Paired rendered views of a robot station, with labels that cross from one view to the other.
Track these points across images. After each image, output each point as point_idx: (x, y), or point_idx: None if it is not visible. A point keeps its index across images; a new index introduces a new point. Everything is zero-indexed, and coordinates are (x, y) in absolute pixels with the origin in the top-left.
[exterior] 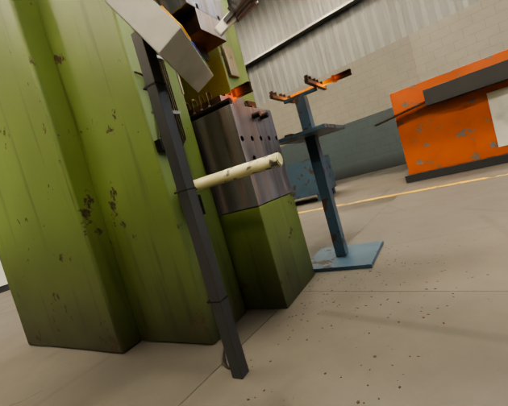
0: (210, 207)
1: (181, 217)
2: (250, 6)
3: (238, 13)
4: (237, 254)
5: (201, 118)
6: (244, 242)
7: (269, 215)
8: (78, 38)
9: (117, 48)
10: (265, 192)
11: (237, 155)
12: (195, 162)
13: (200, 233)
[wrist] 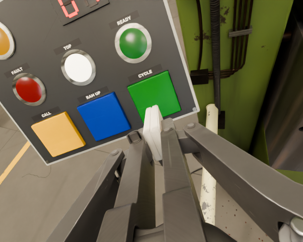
0: (247, 119)
1: (204, 119)
2: (245, 206)
3: (153, 169)
4: (256, 148)
5: (301, 39)
6: (259, 154)
7: (286, 175)
8: None
9: None
10: None
11: (285, 129)
12: (250, 86)
13: (161, 165)
